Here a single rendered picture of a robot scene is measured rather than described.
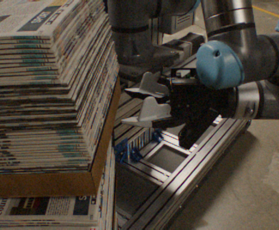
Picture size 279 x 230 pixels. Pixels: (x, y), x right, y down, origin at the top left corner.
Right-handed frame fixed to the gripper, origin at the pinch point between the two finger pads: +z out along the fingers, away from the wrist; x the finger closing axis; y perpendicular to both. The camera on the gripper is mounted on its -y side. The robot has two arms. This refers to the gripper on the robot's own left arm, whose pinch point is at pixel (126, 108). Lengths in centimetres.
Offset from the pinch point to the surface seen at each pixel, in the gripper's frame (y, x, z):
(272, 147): -85, -93, -83
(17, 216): -2.3, 24.3, 13.3
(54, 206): -2.2, 22.7, 8.6
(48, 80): 17.4, 22.8, 6.1
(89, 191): 1.0, 22.7, 3.5
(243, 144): -85, -95, -66
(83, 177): 3.7, 22.7, 4.0
